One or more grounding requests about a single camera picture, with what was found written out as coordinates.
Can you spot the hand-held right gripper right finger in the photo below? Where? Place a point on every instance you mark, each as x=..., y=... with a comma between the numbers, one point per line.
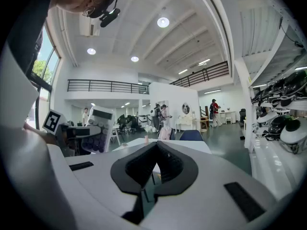
x=187, y=174

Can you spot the small white desk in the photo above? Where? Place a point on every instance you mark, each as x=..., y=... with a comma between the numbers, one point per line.
x=227, y=116

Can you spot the white vanity table with mirror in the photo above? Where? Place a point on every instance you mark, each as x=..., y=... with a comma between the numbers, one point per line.
x=185, y=122

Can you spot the black mezzanine railing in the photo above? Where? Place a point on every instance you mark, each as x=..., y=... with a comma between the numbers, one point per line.
x=204, y=74
x=108, y=86

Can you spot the black head-mounted camera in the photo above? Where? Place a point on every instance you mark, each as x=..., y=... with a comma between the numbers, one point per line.
x=109, y=17

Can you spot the row of black white helmets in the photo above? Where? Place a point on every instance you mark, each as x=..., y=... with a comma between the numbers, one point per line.
x=292, y=84

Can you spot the white flower bunch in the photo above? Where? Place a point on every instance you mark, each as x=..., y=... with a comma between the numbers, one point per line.
x=149, y=129

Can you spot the blue chair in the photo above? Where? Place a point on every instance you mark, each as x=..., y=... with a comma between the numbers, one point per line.
x=192, y=135

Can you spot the person's black white top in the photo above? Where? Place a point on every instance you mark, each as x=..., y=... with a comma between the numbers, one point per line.
x=21, y=20

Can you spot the black office chair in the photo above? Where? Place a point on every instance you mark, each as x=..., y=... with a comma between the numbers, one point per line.
x=242, y=115

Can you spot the thin-rimmed eyeglasses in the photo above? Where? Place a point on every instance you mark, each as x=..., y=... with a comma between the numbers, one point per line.
x=90, y=9

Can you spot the wooden chair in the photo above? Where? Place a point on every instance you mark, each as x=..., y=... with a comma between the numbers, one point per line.
x=204, y=124

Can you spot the pink jacket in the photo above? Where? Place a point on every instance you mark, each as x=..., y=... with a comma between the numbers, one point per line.
x=165, y=133

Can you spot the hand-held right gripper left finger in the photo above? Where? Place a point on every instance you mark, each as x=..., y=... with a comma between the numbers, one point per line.
x=120, y=174

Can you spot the round ceiling lamp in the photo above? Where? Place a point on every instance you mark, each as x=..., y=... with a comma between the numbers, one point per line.
x=134, y=59
x=91, y=51
x=163, y=22

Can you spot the large glass window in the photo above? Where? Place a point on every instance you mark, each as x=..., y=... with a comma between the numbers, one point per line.
x=46, y=68

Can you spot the group of black office chairs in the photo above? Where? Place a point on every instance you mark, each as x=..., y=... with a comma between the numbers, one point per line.
x=127, y=123

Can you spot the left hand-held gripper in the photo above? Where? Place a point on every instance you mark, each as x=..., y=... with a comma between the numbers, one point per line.
x=54, y=122

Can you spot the white calculator with purple keys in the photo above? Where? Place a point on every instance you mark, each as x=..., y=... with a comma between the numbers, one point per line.
x=102, y=115

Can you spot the white shelf rack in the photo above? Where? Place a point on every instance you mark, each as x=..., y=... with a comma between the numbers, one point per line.
x=268, y=63

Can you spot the pink vase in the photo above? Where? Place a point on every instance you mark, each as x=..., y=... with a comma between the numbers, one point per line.
x=146, y=139

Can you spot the person's left forearm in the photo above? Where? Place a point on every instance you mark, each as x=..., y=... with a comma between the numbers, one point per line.
x=38, y=134

